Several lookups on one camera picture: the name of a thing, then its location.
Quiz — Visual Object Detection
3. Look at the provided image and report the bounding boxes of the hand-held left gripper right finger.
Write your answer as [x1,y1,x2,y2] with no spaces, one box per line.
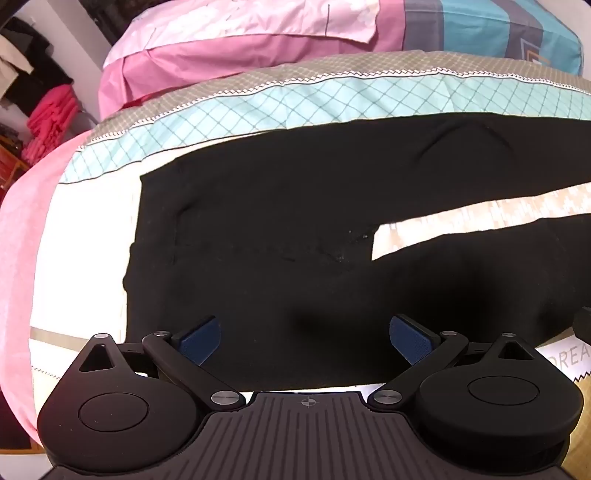
[372,315,539,409]

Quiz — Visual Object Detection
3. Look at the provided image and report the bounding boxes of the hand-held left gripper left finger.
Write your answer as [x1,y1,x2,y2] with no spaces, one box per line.
[78,315,246,412]

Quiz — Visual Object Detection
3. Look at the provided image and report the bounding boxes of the black pants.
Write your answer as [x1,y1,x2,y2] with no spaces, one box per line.
[121,113,591,393]

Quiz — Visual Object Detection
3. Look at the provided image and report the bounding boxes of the patterned teal and beige bedspread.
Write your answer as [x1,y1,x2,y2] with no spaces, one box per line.
[28,48,591,407]

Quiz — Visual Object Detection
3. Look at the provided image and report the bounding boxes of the pile of red clothes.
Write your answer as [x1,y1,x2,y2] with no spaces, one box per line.
[21,84,80,163]

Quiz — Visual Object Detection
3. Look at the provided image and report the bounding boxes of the pink pillow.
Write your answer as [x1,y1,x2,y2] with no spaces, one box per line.
[98,0,408,117]

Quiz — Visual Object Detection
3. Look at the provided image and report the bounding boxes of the blue and grey striped pillow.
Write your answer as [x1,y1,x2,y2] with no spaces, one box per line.
[373,0,583,77]

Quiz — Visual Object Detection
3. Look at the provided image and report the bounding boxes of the dark hanging clothes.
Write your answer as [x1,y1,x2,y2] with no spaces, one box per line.
[0,17,75,108]

